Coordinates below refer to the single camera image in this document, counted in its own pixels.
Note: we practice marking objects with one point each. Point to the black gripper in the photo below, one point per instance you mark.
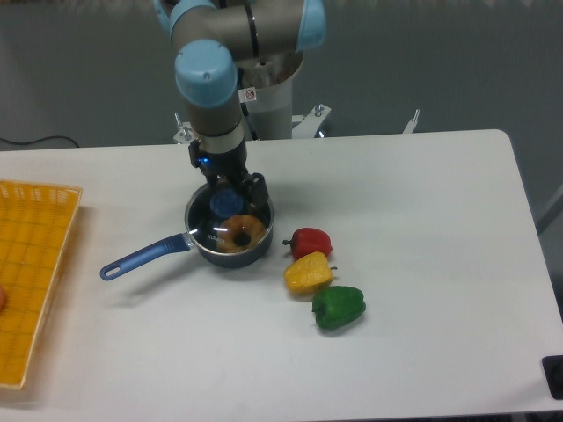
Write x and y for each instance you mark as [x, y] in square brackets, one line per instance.
[228, 165]

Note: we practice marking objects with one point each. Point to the glass pot lid blue knob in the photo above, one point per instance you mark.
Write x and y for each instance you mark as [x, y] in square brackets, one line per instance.
[222, 221]

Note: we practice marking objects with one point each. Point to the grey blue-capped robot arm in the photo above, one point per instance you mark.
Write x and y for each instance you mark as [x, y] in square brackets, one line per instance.
[212, 40]

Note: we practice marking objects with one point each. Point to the dark blue saucepan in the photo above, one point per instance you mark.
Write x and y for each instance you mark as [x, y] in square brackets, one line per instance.
[180, 243]

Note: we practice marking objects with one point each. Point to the red bell pepper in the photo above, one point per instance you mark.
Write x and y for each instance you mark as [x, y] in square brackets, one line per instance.
[305, 241]

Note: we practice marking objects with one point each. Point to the yellow bell pepper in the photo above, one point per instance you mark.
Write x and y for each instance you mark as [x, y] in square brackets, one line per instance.
[309, 274]

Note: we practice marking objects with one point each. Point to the green bell pepper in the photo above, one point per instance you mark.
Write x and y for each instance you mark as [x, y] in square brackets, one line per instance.
[337, 306]

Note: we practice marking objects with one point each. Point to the yellow plastic basket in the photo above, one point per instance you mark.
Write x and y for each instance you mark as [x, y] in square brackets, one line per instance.
[36, 220]

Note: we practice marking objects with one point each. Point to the black device at table edge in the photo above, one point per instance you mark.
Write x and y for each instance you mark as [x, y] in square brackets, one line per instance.
[553, 368]

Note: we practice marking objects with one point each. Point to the glazed ring pastry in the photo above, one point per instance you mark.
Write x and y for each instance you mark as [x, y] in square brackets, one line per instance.
[239, 233]

